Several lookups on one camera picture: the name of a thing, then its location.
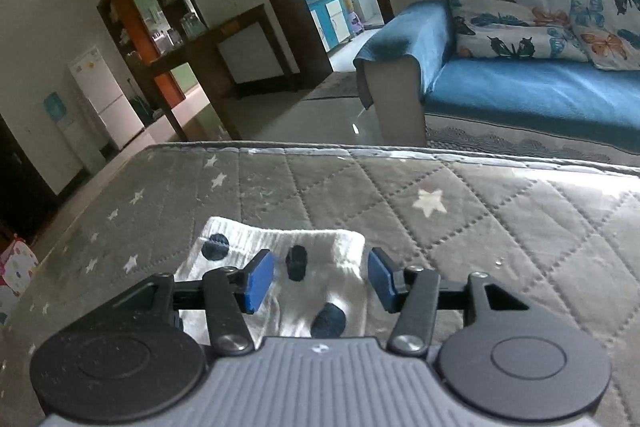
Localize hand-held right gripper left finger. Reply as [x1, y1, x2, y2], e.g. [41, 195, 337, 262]
[107, 249, 276, 355]

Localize dark wooden console table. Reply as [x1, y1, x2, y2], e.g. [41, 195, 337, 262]
[149, 4, 302, 140]

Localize colourful dotted box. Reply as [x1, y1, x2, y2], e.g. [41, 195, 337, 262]
[0, 237, 40, 326]

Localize white refrigerator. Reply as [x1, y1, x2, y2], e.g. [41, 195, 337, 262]
[68, 46, 147, 150]

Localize blue sofa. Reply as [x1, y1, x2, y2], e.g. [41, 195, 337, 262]
[354, 0, 640, 168]

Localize white water dispenser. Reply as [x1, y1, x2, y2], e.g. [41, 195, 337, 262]
[42, 92, 107, 174]

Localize grey quilted star mattress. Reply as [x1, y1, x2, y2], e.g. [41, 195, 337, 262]
[0, 142, 640, 427]

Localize butterfly print pillow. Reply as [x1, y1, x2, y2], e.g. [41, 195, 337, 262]
[444, 0, 592, 64]
[569, 0, 640, 71]

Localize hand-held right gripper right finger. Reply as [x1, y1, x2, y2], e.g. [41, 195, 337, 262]
[367, 247, 531, 355]

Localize white polka dot pants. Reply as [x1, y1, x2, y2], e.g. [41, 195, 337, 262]
[177, 217, 373, 348]

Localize blue and white cabinet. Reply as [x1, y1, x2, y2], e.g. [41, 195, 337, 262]
[302, 0, 352, 53]

